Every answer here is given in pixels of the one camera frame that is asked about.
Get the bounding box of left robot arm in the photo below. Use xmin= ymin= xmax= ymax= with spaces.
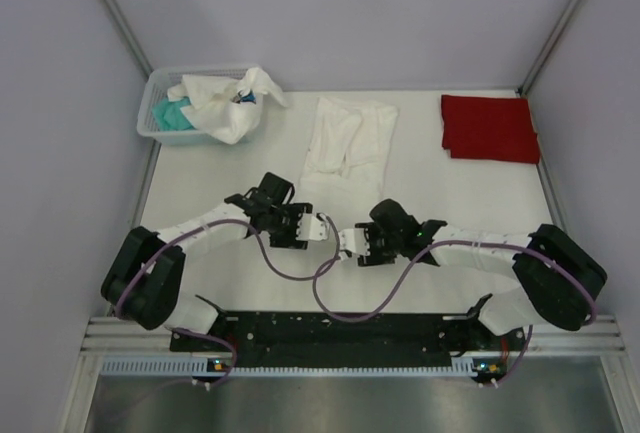
xmin=100 ymin=172 xmax=316 ymax=350

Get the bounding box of aluminium corner post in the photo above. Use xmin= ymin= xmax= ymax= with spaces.
xmin=516 ymin=0 xmax=587 ymax=97
xmin=99 ymin=0 xmax=153 ymax=79

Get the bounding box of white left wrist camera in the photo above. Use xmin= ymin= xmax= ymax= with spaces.
xmin=296 ymin=213 xmax=330 ymax=242

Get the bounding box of white plastic laundry basket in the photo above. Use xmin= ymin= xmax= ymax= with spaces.
xmin=135 ymin=63 xmax=264 ymax=146

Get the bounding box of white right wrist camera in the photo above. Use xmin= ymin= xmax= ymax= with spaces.
xmin=338 ymin=227 xmax=370 ymax=261

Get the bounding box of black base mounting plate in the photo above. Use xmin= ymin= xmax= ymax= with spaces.
xmin=169 ymin=308 xmax=506 ymax=368

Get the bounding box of teal crumpled t-shirt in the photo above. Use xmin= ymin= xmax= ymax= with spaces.
xmin=151 ymin=98 xmax=194 ymax=131

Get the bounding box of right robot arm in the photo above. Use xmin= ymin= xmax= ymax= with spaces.
xmin=339 ymin=199 xmax=608 ymax=349

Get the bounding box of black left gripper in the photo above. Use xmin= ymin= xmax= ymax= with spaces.
xmin=267 ymin=203 xmax=312 ymax=249

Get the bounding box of left aluminium corner post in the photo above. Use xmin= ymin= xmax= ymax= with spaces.
xmin=99 ymin=0 xmax=153 ymax=79

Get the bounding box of white graphic t-shirt in basket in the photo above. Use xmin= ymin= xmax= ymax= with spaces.
xmin=167 ymin=67 xmax=288 ymax=145

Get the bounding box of folded red t-shirt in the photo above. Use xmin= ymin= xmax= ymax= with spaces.
xmin=440 ymin=95 xmax=541 ymax=165

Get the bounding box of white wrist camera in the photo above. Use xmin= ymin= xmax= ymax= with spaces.
xmin=296 ymin=213 xmax=330 ymax=242
xmin=338 ymin=227 xmax=370 ymax=261

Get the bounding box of aluminium frame rail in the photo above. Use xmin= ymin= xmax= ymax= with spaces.
xmin=79 ymin=315 xmax=626 ymax=354

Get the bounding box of right aluminium corner post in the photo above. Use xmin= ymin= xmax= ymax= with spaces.
xmin=516 ymin=0 xmax=587 ymax=97

